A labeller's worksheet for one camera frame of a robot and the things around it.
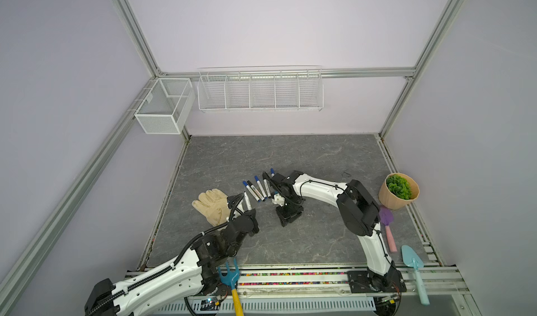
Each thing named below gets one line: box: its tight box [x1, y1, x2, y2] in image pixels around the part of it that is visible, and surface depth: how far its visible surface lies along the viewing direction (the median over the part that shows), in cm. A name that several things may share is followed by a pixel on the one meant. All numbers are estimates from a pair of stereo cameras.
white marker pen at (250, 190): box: [241, 180, 261, 203], surface depth 100 cm
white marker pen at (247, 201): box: [243, 191, 253, 211], surface depth 78 cm
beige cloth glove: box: [191, 188, 231, 228], surface depth 96 cm
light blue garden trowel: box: [401, 244, 431, 306], surface depth 78 cm
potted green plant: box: [378, 172, 421, 210], surface depth 88 cm
